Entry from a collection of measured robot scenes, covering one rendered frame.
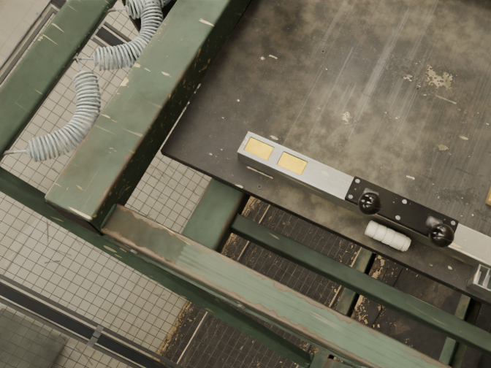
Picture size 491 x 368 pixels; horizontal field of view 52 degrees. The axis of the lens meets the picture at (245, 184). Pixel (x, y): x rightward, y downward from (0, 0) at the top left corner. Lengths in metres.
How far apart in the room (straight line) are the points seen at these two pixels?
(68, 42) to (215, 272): 0.86
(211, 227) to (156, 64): 0.33
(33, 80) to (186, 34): 0.56
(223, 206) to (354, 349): 0.37
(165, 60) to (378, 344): 0.64
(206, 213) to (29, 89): 0.66
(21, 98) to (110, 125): 0.53
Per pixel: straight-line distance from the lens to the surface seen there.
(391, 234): 0.95
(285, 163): 0.96
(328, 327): 0.88
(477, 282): 1.01
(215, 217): 1.00
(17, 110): 1.44
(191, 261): 0.90
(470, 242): 0.98
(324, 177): 0.95
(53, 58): 1.49
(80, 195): 0.92
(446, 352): 2.52
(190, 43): 1.03
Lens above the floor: 1.98
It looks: 18 degrees down
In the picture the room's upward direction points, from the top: 56 degrees counter-clockwise
